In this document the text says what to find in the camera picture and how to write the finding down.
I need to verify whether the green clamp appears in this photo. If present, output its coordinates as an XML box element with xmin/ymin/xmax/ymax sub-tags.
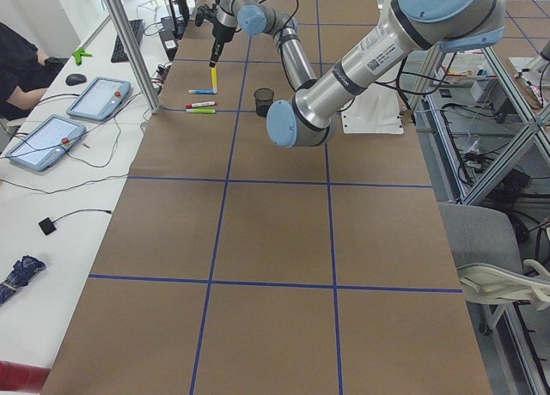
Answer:
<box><xmin>71</xmin><ymin>47</ymin><xmax>93</xmax><ymax>66</ymax></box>

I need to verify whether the small black square device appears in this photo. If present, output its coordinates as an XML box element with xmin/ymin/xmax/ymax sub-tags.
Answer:
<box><xmin>38</xmin><ymin>217</ymin><xmax>57</xmax><ymax>235</ymax></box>

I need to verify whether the black computer mouse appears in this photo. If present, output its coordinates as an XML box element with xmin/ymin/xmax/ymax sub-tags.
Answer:
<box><xmin>65</xmin><ymin>73</ymin><xmax>87</xmax><ymax>86</ymax></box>

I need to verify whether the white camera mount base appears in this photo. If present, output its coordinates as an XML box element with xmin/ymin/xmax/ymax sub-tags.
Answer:
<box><xmin>341</xmin><ymin>84</ymin><xmax>404</xmax><ymax>135</ymax></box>

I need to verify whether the far teach pendant tablet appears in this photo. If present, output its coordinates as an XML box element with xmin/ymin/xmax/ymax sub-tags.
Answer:
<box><xmin>66</xmin><ymin>76</ymin><xmax>131</xmax><ymax>122</ymax></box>

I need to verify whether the teach pendant tablet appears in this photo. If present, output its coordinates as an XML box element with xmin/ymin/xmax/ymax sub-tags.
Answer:
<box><xmin>5</xmin><ymin>115</ymin><xmax>87</xmax><ymax>172</ymax></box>
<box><xmin>66</xmin><ymin>76</ymin><xmax>131</xmax><ymax>122</ymax></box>

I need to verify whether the seated person in black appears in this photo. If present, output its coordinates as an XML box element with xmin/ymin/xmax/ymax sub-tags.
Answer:
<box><xmin>1</xmin><ymin>23</ymin><xmax>67</xmax><ymax>120</ymax></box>

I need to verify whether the grey office chair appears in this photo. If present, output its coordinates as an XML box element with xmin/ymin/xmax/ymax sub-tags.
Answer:
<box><xmin>438</xmin><ymin>203</ymin><xmax>549</xmax><ymax>336</ymax></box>

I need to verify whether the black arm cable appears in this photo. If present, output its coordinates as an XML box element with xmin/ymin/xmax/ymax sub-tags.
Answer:
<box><xmin>253</xmin><ymin>0</ymin><xmax>327</xmax><ymax>95</ymax></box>

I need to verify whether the blue marker pen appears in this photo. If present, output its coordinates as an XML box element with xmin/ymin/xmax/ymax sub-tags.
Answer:
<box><xmin>188</xmin><ymin>89</ymin><xmax>217</xmax><ymax>94</ymax></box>

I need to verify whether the aluminium frame post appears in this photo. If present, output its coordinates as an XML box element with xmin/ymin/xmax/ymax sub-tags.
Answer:
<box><xmin>103</xmin><ymin>0</ymin><xmax>161</xmax><ymax>114</ymax></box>

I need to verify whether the folded blue umbrella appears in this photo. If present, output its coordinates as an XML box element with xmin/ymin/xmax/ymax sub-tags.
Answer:
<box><xmin>1</xmin><ymin>255</ymin><xmax>46</xmax><ymax>305</ymax></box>

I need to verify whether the black keyboard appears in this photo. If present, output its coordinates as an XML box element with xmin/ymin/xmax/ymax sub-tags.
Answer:
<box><xmin>110</xmin><ymin>19</ymin><xmax>145</xmax><ymax>64</ymax></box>

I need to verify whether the near teach pendant tablet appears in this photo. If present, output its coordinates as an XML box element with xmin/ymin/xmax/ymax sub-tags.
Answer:
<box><xmin>5</xmin><ymin>115</ymin><xmax>87</xmax><ymax>172</ymax></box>

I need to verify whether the red white marker pen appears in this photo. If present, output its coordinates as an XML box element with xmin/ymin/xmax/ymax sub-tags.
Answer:
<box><xmin>186</xmin><ymin>100</ymin><xmax>217</xmax><ymax>109</ymax></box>

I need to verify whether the green highlighter pen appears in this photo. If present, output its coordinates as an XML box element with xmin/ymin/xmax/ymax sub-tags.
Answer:
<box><xmin>186</xmin><ymin>108</ymin><xmax>217</xmax><ymax>114</ymax></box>

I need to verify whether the black mesh pen cup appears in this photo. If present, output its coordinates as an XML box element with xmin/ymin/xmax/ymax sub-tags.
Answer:
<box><xmin>254</xmin><ymin>88</ymin><xmax>274</xmax><ymax>118</ymax></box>

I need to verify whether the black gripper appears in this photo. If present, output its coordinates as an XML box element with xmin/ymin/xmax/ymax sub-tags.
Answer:
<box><xmin>195</xmin><ymin>4</ymin><xmax>235</xmax><ymax>68</ymax></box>

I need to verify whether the yellow highlighter pen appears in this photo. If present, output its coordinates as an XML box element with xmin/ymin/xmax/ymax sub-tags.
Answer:
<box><xmin>211</xmin><ymin>67</ymin><xmax>218</xmax><ymax>94</ymax></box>

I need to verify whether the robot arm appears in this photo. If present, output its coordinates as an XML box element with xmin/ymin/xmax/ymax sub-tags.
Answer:
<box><xmin>210</xmin><ymin>0</ymin><xmax>507</xmax><ymax>148</ymax></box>

